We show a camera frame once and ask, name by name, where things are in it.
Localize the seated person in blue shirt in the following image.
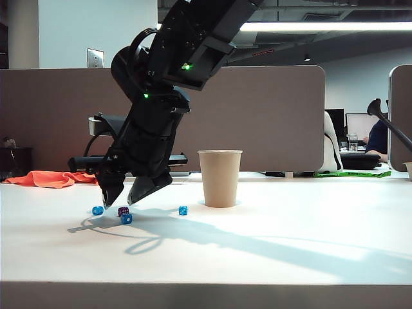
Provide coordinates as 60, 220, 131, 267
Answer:
365, 119, 390, 162

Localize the black zip case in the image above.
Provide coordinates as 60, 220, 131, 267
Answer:
339, 153, 382, 171

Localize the wide brown desk divider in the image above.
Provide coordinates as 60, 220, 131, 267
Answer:
0, 65, 326, 179

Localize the long ceiling light strip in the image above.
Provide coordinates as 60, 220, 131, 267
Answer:
157, 21, 412, 33

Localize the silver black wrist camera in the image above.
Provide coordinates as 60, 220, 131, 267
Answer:
88, 111, 128, 137

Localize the brown paper cup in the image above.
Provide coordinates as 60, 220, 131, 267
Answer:
197, 149, 243, 209

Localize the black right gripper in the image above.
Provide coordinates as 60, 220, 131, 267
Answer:
67, 89, 191, 208

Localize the white bag with black strap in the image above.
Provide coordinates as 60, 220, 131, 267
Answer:
317, 111, 344, 175

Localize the orange cloth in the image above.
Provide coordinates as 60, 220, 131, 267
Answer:
3, 170, 99, 189

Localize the black box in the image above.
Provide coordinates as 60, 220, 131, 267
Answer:
0, 147, 34, 182

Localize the black stand rod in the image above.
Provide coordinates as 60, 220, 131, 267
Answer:
366, 98, 412, 149

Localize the metal wall outlet plate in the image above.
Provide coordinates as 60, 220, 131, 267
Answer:
86, 48, 105, 69

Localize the wide desktop computer monitor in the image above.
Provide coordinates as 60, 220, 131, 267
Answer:
345, 113, 380, 142

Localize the dark desktop computer monitor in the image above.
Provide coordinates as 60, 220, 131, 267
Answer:
324, 108, 346, 143

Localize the clear drinking glass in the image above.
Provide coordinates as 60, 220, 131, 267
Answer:
346, 133, 359, 153

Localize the narrow brown desk divider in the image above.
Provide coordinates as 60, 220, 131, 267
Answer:
388, 64, 412, 173

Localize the black camera cable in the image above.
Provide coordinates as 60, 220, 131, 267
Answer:
82, 133, 100, 158

